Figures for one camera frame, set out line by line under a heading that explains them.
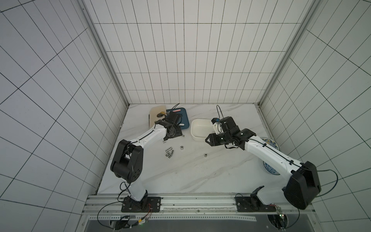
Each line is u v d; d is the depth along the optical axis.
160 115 1.14
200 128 1.02
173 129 0.68
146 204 0.71
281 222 0.68
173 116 0.73
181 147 0.93
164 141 0.96
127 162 0.45
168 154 0.90
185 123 1.06
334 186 0.44
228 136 0.61
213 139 0.70
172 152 0.92
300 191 0.40
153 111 1.17
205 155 0.90
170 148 0.92
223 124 0.63
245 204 0.72
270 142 0.93
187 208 0.73
